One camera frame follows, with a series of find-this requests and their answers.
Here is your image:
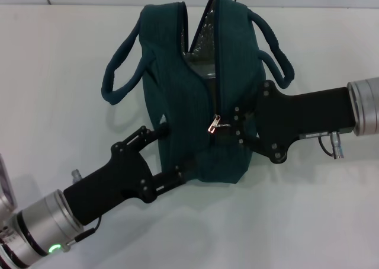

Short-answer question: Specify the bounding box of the grey right gripper cable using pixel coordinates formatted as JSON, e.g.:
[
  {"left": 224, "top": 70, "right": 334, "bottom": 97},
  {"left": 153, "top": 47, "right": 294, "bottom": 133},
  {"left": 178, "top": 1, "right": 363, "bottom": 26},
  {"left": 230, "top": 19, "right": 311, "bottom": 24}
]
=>
[{"left": 318, "top": 131, "right": 346, "bottom": 160}]

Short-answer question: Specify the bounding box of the teal fabric insulated bag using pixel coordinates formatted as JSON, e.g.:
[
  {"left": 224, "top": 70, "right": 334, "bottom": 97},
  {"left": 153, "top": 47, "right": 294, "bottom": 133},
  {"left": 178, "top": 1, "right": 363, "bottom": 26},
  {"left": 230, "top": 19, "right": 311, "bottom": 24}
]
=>
[{"left": 101, "top": 0, "right": 296, "bottom": 183}]

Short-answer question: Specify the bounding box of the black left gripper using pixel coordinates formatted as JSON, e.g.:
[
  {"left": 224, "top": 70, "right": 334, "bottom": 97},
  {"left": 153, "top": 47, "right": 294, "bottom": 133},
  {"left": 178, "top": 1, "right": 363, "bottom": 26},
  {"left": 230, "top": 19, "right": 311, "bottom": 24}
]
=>
[{"left": 62, "top": 124, "right": 202, "bottom": 226}]

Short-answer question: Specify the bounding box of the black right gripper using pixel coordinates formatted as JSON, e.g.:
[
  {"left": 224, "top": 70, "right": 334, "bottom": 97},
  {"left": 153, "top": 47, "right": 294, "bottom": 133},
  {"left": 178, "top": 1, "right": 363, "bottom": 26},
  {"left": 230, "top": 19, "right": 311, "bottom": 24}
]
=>
[{"left": 213, "top": 79, "right": 358, "bottom": 165}]

